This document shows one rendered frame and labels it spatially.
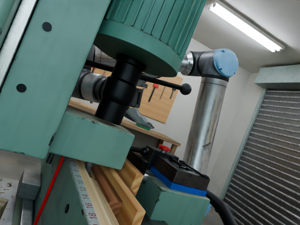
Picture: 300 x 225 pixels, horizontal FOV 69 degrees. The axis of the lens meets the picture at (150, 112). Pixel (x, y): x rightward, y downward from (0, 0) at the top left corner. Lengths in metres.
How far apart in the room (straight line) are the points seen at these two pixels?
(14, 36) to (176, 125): 3.95
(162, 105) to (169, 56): 3.64
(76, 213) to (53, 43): 0.21
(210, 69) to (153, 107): 3.03
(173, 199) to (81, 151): 0.20
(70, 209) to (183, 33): 0.31
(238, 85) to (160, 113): 1.80
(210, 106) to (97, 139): 0.64
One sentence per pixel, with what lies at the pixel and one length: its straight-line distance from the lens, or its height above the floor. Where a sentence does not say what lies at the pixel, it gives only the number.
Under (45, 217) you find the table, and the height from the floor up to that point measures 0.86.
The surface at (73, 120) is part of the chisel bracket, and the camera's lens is 0.37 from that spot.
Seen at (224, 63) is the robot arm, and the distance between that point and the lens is 0.94.
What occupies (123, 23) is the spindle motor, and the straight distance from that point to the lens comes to 0.35.
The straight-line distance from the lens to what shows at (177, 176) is 0.45.
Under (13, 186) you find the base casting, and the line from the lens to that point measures 0.63.
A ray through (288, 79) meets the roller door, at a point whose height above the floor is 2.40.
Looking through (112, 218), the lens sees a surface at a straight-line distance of 0.31.
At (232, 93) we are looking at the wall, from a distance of 4.79.
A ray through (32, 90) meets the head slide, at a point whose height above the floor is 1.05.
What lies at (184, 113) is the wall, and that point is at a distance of 4.22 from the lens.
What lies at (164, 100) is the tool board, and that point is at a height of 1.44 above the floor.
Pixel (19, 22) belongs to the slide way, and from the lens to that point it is 0.32.
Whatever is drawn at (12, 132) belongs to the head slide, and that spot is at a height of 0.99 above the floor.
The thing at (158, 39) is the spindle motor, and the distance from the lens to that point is 0.35.
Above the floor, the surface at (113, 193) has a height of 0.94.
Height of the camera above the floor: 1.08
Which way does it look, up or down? 1 degrees up
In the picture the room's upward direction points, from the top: 22 degrees clockwise
